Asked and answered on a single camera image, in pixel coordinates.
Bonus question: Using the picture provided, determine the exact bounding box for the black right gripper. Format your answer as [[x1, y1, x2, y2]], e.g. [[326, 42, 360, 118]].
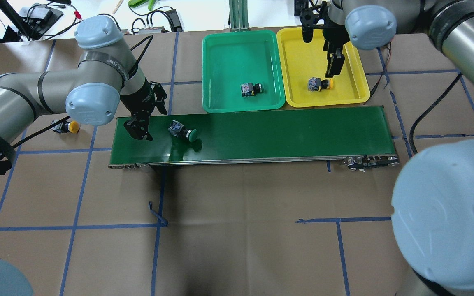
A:
[[299, 0, 350, 78]]

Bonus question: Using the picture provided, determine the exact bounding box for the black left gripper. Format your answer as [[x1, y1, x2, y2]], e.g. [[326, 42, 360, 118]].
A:
[[123, 82, 169, 141]]

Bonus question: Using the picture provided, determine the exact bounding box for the yellow push button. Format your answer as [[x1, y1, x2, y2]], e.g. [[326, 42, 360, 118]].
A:
[[307, 77, 333, 92], [51, 120, 80, 134]]

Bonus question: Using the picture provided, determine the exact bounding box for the green push button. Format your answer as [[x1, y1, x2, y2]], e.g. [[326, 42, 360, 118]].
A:
[[240, 83, 263, 97], [168, 120, 199, 143]]

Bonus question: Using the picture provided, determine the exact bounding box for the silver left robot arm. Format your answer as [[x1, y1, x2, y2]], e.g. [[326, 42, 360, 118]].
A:
[[0, 15, 167, 174]]

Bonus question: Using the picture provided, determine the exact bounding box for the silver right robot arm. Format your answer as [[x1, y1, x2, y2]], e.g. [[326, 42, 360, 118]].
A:
[[281, 33, 474, 296]]

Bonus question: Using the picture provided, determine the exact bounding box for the yellow plastic tray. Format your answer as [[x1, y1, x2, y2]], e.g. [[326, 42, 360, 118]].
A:
[[276, 28, 371, 108]]

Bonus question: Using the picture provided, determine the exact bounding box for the green conveyor belt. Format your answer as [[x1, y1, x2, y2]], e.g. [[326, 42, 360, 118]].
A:
[[108, 106, 400, 170]]

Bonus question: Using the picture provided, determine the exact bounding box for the green plastic tray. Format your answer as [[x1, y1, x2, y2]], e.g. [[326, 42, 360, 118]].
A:
[[202, 30, 286, 113]]

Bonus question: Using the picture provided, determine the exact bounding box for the black power adapter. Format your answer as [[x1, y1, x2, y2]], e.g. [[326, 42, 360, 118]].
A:
[[165, 9, 183, 32]]

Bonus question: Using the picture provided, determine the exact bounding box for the red black wire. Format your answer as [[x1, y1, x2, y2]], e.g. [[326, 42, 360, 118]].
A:
[[371, 41, 394, 93]]

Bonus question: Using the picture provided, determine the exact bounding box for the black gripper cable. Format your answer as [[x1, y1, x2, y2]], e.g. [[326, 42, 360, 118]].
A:
[[128, 35, 154, 81]]

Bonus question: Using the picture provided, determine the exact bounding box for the aluminium frame post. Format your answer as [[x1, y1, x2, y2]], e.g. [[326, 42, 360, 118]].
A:
[[229, 0, 250, 32]]

